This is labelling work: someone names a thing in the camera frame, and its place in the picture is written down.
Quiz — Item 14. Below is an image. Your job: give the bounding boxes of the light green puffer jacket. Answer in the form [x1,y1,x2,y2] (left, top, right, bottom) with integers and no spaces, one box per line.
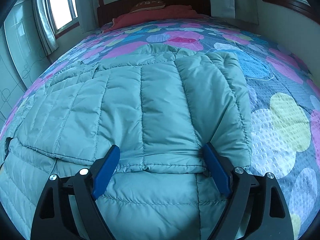
[1,43,251,239]

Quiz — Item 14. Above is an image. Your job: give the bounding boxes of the colourful dotted bedspread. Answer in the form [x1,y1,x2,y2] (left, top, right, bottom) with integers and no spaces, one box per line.
[1,19,319,238]

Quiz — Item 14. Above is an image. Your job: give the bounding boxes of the white patterned wardrobe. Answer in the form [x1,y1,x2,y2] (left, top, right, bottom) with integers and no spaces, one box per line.
[1,0,49,125]

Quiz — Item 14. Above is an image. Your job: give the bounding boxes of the red blanket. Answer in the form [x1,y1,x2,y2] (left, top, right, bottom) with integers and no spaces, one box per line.
[100,5,209,31]

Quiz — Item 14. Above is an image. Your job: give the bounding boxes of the right white curtain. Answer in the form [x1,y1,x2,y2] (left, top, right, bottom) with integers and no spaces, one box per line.
[210,0,259,25]

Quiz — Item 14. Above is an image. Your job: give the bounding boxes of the dark wooden headboard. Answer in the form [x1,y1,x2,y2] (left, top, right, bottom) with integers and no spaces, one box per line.
[97,0,211,27]

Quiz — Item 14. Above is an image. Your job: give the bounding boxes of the brown embroidered pillow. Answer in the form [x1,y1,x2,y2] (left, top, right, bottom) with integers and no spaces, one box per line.
[130,0,166,13]

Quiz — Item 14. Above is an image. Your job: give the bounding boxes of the left window with frame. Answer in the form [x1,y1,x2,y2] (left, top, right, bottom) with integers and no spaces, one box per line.
[44,0,79,38]

